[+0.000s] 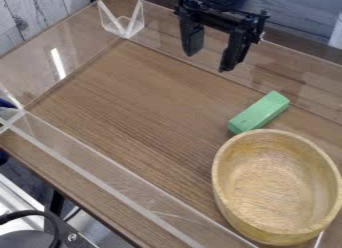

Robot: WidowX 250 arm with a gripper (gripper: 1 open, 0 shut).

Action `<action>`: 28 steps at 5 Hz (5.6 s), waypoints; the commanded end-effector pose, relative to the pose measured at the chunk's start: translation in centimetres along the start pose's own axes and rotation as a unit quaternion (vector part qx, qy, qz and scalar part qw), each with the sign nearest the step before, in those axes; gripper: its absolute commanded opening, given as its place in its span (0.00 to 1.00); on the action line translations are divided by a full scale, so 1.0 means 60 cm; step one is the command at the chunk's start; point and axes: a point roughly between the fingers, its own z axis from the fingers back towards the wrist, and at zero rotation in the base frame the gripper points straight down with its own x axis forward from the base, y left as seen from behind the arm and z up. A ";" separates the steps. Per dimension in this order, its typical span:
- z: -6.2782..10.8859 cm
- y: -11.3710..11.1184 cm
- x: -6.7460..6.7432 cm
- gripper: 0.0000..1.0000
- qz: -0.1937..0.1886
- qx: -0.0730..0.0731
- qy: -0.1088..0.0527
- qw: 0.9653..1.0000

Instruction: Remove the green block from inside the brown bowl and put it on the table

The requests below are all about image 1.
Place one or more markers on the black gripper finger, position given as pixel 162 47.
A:
pixel 237 50
pixel 191 35

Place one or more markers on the green rectangular block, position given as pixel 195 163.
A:
pixel 259 113

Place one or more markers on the black table leg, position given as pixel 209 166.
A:
pixel 56 203

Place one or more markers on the clear acrylic tray walls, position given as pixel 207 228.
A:
pixel 122 119

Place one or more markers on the black metal bracket with screw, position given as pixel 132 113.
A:
pixel 70 236

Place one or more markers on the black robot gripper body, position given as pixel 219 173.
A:
pixel 221 15

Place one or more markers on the light wooden bowl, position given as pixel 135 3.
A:
pixel 277 186

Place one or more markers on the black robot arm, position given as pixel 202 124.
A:
pixel 223 16

